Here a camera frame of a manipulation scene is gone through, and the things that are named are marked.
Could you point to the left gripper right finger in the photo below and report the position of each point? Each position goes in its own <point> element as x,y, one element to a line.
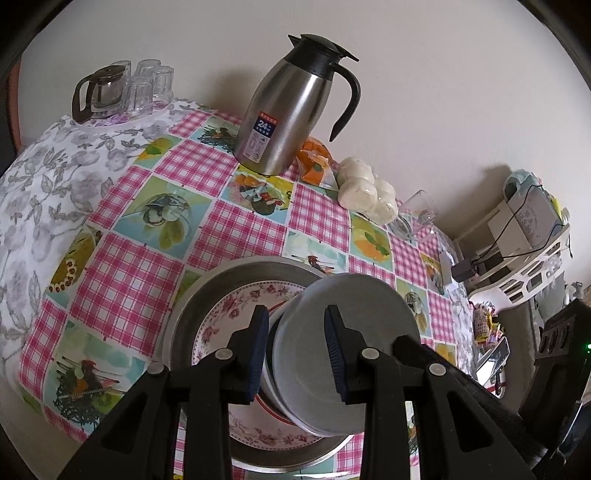
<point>406,396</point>

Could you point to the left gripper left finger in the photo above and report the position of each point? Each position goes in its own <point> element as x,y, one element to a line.
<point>137,439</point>

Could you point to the large stainless steel plate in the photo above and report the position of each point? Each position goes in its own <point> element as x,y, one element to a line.
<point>333,456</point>

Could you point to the floral rim round plate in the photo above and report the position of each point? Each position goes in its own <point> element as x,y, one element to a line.
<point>255,425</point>

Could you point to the small white bowl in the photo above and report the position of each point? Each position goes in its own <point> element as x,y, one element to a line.
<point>299,360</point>

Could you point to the strawberry pattern bowl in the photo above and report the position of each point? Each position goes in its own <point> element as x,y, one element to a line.
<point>267,389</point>

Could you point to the white square bowl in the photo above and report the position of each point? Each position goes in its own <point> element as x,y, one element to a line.
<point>282,399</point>

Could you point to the candy packet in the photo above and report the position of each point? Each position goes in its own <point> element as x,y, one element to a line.
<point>484,327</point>

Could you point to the white plastic basket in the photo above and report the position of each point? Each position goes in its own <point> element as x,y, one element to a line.
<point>522,245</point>

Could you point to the black power adapter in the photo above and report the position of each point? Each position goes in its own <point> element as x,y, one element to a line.
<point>464,270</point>

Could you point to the clear glass mug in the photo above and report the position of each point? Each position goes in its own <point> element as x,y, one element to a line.
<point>415,221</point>

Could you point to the pink checkered tablecloth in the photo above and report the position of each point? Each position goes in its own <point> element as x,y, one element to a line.
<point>183,207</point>

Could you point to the bag of steamed buns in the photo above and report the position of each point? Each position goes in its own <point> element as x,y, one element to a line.
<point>363,192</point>

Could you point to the grey floral towel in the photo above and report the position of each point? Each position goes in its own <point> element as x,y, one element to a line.
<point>46,196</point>

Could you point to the orange snack packet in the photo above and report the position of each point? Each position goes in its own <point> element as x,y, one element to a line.
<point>316,165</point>

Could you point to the clear drinking glass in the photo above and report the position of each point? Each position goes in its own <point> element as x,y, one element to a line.
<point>162,86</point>
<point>139,89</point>

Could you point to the stainless steel thermos jug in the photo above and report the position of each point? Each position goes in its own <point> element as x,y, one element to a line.
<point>289,101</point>

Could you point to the glass teapot black handle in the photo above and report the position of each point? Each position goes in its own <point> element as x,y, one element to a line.
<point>99,95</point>

